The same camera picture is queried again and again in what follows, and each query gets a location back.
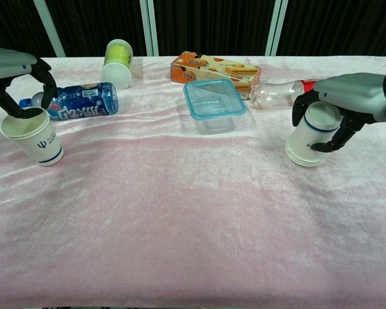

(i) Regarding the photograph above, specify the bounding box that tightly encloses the left dark robot hand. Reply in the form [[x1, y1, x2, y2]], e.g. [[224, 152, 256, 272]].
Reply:
[[0, 47, 59, 118]]

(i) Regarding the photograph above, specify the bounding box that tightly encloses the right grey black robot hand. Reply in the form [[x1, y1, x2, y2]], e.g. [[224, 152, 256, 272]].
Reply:
[[291, 67, 386, 153]]

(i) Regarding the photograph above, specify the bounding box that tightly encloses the stack of white paper cups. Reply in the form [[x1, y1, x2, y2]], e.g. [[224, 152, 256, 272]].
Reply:
[[285, 102, 344, 167]]

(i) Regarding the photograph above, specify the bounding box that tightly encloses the white paper cup blue logo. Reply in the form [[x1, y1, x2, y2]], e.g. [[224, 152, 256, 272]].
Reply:
[[0, 107, 65, 167]]

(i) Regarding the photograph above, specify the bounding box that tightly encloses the empty red label cola bottle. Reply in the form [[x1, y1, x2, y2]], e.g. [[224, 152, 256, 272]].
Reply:
[[248, 79, 320, 111]]

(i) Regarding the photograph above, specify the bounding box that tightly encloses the blue label Pepsi bottle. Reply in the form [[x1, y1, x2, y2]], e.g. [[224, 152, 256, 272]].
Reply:
[[19, 82, 120, 122]]

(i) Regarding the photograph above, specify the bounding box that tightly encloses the clear canister of tennis balls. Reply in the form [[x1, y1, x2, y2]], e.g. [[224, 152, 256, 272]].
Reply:
[[100, 39, 134, 91]]

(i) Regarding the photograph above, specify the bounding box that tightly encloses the clear container with blue rim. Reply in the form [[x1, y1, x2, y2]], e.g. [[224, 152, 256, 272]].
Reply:
[[183, 78, 248, 136]]

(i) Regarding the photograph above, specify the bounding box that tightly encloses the orange biscuit box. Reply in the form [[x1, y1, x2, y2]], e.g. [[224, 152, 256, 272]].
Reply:
[[170, 51, 262, 102]]

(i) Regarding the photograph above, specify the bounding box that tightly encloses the black curtain backdrop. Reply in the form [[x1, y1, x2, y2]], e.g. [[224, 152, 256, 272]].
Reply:
[[0, 0, 386, 59]]

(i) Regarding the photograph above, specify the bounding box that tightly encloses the pink velvet tablecloth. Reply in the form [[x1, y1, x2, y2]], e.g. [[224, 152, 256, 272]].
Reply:
[[0, 55, 386, 309]]

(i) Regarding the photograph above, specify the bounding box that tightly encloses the white metal frame post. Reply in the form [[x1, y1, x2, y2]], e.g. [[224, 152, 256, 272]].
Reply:
[[33, 0, 67, 59], [264, 0, 292, 57], [139, 0, 160, 57]]

